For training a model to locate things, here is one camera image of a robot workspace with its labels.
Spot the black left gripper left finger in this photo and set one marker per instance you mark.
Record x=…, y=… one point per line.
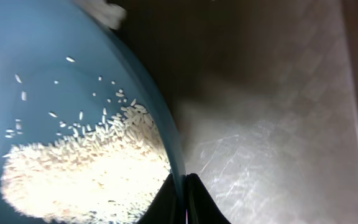
x=167, y=207

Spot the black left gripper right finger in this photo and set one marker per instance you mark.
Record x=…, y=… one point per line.
x=200, y=205

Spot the pile of white rice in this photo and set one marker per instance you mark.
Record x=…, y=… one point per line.
x=109, y=173

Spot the dark blue plate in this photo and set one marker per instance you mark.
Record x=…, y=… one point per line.
x=58, y=65

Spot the dark brown serving tray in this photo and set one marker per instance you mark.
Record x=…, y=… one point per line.
x=263, y=96

